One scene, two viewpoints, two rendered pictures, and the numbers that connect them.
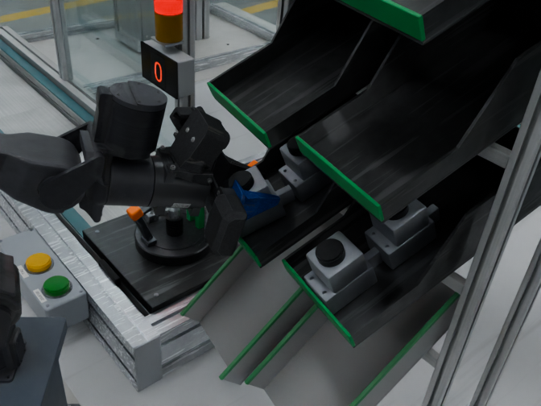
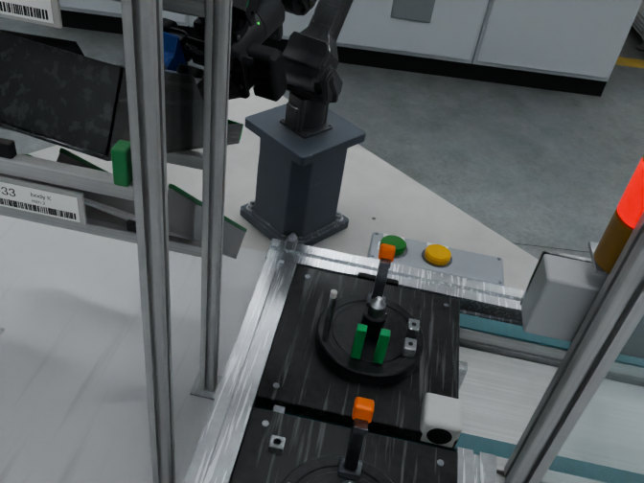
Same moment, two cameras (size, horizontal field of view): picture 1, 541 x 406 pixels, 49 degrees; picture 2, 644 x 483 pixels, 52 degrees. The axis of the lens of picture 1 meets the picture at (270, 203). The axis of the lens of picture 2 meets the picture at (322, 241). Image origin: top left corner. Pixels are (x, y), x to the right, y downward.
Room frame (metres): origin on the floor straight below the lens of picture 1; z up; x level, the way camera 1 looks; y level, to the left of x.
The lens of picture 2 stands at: (1.21, -0.30, 1.61)
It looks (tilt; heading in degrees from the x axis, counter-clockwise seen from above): 39 degrees down; 137
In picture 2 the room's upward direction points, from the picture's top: 9 degrees clockwise
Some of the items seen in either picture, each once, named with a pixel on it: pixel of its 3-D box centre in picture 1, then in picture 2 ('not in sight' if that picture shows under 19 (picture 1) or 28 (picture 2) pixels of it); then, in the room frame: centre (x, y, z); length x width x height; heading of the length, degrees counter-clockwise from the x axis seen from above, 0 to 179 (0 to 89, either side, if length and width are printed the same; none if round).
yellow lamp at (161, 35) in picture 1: (169, 25); (633, 241); (1.04, 0.21, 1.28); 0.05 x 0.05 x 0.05
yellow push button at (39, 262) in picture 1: (39, 264); (437, 256); (0.74, 0.38, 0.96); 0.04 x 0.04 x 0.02
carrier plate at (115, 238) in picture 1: (175, 244); (367, 347); (0.83, 0.17, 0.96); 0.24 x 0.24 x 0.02; 43
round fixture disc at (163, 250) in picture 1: (175, 235); (369, 336); (0.83, 0.17, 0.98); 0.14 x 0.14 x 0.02
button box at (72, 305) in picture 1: (41, 278); (432, 271); (0.74, 0.38, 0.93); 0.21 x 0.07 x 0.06; 43
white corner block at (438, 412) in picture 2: not in sight; (439, 420); (0.96, 0.16, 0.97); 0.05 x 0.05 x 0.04; 43
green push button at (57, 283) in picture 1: (56, 287); (392, 247); (0.69, 0.33, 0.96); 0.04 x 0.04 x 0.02
